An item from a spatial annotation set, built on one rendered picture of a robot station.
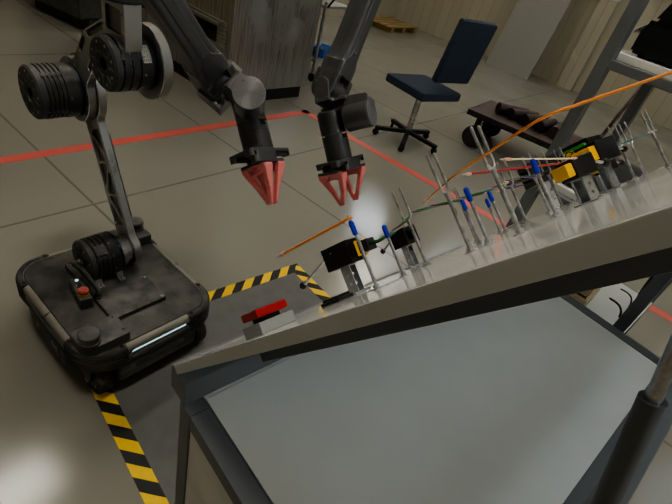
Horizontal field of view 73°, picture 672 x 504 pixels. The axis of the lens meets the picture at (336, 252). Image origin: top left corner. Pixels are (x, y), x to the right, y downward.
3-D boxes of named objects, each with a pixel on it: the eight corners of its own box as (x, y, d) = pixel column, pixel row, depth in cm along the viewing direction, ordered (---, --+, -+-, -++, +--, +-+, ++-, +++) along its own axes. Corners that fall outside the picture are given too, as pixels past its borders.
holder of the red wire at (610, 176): (651, 173, 98) (630, 128, 99) (615, 188, 92) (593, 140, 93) (628, 182, 103) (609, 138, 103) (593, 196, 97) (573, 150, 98)
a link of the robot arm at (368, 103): (332, 92, 105) (313, 78, 97) (378, 78, 99) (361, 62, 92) (335, 142, 104) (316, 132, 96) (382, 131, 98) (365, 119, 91)
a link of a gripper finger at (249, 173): (300, 197, 87) (288, 150, 87) (274, 200, 81) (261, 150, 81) (275, 205, 91) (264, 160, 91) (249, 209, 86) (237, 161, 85)
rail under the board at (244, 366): (170, 384, 86) (171, 363, 82) (493, 242, 160) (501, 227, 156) (183, 406, 83) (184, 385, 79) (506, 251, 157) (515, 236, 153)
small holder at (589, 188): (634, 184, 69) (615, 141, 70) (593, 201, 66) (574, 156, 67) (608, 193, 74) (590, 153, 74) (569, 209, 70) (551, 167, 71)
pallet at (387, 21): (388, 21, 1037) (389, 15, 1030) (419, 33, 999) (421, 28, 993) (353, 19, 947) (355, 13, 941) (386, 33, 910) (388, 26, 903)
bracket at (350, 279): (360, 291, 80) (349, 265, 80) (370, 287, 78) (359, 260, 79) (345, 297, 76) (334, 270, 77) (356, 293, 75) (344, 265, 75)
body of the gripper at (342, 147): (365, 161, 103) (358, 128, 101) (339, 169, 96) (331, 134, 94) (343, 165, 107) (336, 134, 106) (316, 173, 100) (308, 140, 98)
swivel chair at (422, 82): (449, 148, 460) (500, 24, 392) (423, 164, 412) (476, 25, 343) (392, 122, 483) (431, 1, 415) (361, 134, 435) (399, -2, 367)
